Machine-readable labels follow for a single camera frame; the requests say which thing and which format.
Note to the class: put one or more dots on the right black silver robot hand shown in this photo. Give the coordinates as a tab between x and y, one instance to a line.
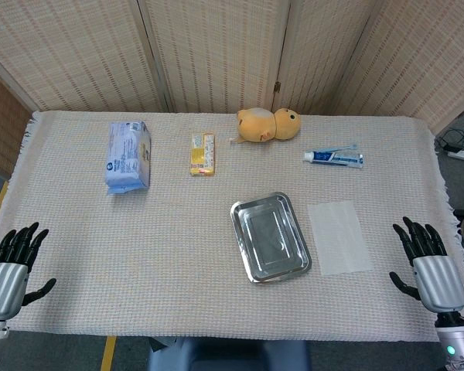
439	280

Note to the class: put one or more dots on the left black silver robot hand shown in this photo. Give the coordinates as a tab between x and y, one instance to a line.
4	286

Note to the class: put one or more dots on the white paper sheet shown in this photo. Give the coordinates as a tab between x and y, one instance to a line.
340	239

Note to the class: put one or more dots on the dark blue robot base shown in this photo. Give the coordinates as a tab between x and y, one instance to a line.
232	355

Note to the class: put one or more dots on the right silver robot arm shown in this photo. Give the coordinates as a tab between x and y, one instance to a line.
456	340

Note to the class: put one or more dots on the metal rectangular tray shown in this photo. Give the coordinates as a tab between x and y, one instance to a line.
270	239

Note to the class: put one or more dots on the beige woven tablecloth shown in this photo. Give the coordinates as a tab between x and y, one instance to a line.
158	251

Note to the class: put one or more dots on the brown woven panel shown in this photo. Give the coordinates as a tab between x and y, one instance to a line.
2	127

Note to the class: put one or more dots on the white blue toothpaste tube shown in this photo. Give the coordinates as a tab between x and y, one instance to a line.
336	158

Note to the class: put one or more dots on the blue wet wipes pack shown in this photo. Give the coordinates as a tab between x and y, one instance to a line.
125	154

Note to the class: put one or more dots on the yellow plush duck toy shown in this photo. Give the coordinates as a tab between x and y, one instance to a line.
263	125

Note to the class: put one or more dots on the yellow small carton box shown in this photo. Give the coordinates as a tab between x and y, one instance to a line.
203	154

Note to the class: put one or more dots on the brass screen hinge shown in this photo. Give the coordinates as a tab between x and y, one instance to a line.
277	87

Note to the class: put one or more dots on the beige woven folding screen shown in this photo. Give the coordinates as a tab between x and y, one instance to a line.
216	54

